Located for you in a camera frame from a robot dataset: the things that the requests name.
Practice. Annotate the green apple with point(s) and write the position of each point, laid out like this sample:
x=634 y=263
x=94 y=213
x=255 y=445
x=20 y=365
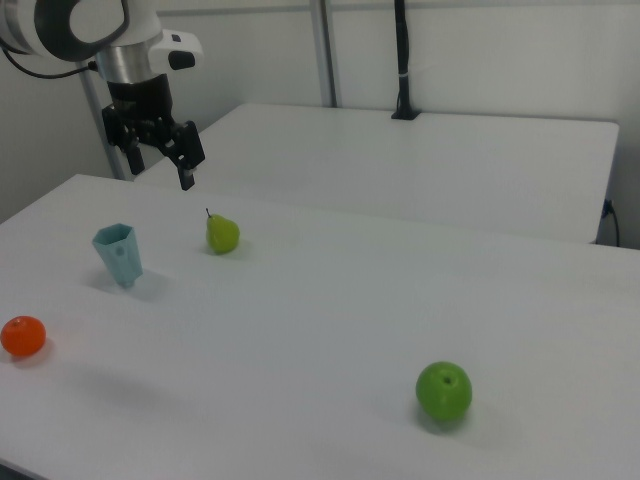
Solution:
x=444 y=391

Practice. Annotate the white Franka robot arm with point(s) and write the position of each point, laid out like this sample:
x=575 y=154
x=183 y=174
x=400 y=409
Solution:
x=135 y=35

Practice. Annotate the aluminium frame post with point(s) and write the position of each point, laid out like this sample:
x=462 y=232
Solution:
x=97 y=130
x=327 y=55

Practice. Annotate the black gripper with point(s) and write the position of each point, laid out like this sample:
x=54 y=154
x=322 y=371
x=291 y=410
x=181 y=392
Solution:
x=140 y=100

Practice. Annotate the orange fruit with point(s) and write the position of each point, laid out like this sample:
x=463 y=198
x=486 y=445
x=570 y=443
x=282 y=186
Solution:
x=22 y=336

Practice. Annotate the black camera stand pole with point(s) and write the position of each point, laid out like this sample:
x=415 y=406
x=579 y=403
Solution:
x=403 y=60

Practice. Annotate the white side table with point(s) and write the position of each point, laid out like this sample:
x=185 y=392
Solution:
x=400 y=170

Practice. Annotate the light blue hexagonal mug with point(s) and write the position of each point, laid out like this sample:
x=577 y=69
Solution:
x=120 y=255

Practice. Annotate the green pear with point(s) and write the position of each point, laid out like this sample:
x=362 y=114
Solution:
x=223 y=237

